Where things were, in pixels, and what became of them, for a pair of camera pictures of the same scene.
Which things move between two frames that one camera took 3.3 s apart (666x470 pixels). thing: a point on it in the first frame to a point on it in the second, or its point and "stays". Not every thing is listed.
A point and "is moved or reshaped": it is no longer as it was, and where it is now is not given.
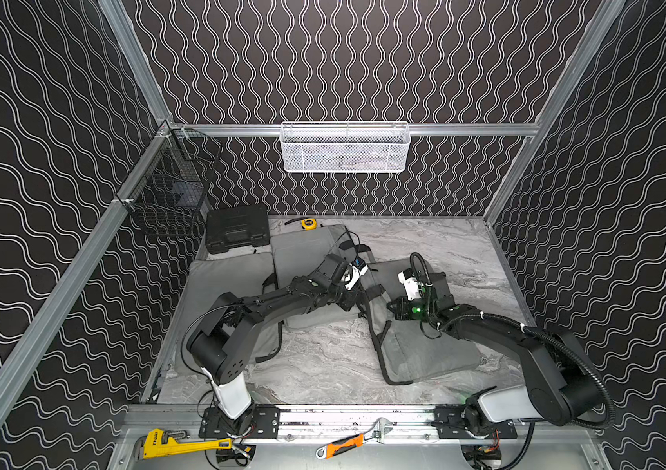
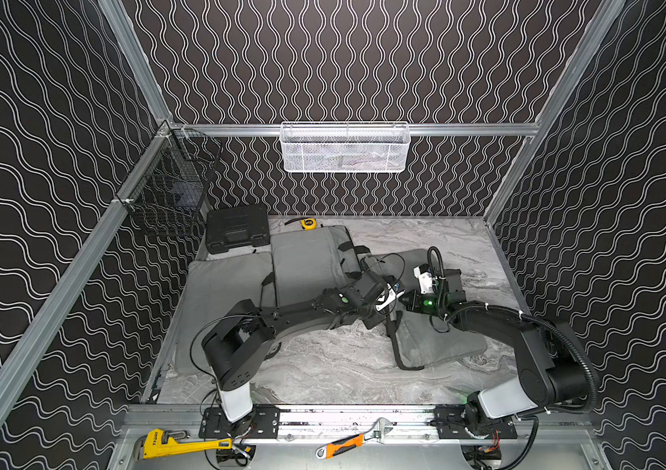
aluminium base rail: x=387 y=424 stays
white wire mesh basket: x=345 y=147 stays
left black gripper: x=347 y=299 to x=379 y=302
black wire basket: x=171 y=185 stays
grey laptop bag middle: x=303 y=254 stays
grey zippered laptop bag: x=407 y=351 is moved or reshaped
